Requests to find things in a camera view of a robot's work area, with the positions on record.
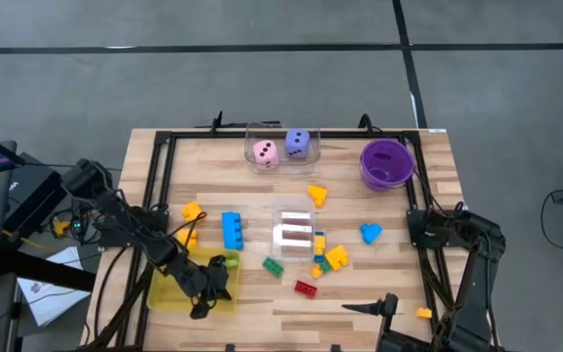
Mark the blue heart-shaped block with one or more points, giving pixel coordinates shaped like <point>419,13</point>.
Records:
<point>370,233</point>

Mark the black power strip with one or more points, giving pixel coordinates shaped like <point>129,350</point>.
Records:
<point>76,217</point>

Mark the yellow toy block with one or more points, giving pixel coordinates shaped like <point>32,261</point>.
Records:
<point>191,209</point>
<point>318,194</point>
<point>187,238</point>
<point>337,257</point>

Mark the yellow translucent bin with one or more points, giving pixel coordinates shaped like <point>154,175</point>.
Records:
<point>164,295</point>

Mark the black box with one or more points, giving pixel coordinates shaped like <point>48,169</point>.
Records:
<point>32,205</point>

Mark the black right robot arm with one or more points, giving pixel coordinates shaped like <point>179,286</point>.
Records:
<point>477,274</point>

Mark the yellow plug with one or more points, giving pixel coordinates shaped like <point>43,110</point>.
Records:
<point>60,227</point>

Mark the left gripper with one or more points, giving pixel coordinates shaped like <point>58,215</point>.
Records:
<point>213,286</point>

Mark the pink foam dice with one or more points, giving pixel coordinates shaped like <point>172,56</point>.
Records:
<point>259,152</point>

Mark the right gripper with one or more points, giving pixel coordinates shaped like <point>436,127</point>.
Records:
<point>390,308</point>

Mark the clear plastic bin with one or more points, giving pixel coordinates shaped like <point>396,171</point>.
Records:
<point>315,156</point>

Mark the purple foam dice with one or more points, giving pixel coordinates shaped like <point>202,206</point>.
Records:
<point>289,142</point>

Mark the large blue toy block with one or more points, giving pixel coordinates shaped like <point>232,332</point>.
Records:
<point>230,232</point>

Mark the black metal table frame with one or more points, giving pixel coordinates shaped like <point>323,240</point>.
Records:
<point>345,133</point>

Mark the purple plastic bucket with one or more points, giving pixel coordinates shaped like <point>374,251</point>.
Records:
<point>399,159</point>

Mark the black beam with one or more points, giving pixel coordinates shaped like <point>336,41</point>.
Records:
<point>47,271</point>

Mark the white paper sheet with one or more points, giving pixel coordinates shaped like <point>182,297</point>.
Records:
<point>52,293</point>

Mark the small yellow brick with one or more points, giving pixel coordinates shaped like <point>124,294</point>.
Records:
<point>319,244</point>
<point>424,312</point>

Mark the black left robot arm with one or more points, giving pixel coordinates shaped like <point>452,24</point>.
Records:
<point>164,251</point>

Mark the dark green brick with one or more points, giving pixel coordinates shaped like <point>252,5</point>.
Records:
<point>272,267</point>

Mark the small clear plastic container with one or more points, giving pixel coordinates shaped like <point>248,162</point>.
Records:
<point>293,204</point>

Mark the light green brick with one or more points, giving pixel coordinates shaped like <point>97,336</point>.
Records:
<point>232,263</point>

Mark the small green brick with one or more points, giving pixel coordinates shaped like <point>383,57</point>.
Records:
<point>326,267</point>

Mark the small yellow round piece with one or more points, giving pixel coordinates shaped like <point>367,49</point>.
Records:
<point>316,272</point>

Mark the red brick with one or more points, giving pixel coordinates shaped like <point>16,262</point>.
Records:
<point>305,289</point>

